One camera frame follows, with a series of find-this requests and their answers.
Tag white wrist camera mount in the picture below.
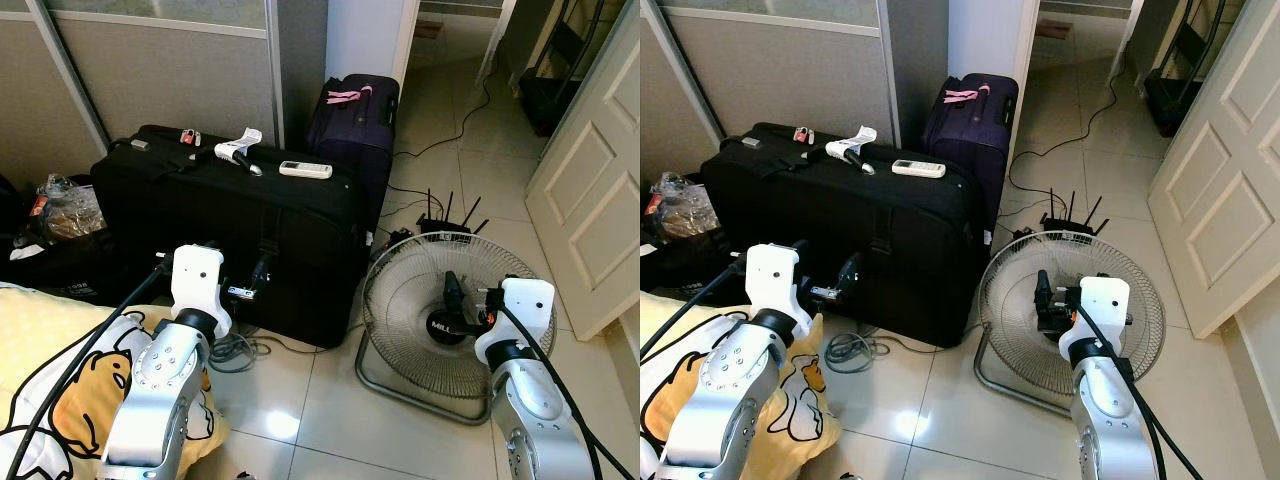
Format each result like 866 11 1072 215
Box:
745 243 813 337
474 278 557 367
1058 276 1131 351
168 243 234 337

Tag black router with antennas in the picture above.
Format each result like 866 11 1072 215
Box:
413 187 485 237
1038 187 1111 237

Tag thin black power cable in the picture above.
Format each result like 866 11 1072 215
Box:
1005 55 1119 196
392 58 495 161

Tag grey coiled cable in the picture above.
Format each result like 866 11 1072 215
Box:
205 330 273 374
822 330 893 374

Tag black soft bag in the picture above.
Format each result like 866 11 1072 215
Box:
640 175 746 301
0 175 136 306

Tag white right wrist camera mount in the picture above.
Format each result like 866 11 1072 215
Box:
474 278 557 367
1058 276 1131 351

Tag round metal cage fan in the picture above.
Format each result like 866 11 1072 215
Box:
972 231 1167 419
354 231 558 427

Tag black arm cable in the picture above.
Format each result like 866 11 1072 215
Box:
0 255 176 480
497 305 639 480
640 258 751 361
1075 305 1206 480

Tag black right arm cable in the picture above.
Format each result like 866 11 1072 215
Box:
1075 305 1206 480
497 305 639 480

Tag yellow egg cartoon blanket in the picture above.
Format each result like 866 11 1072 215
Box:
640 290 846 480
0 284 233 480

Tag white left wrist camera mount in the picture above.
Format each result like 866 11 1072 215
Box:
168 243 234 337
745 243 813 337

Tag white paper luggage tag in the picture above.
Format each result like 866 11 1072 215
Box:
214 127 264 167
826 126 879 166

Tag clear plastic bag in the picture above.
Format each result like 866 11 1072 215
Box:
648 172 721 241
28 174 107 243

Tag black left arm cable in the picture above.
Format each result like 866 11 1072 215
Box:
0 255 176 480
640 258 751 361

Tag purple suitcase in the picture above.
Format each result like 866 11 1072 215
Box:
921 72 1020 236
307 73 402 236

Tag white panel door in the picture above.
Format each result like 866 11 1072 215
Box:
524 0 641 343
1146 0 1280 341

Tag large black suitcase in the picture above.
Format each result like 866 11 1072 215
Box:
700 122 991 349
90 124 373 349

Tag black hand cart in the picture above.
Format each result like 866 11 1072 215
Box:
1143 0 1229 138
518 0 604 138

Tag grey sliding door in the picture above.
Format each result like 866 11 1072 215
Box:
640 0 896 191
0 0 284 193

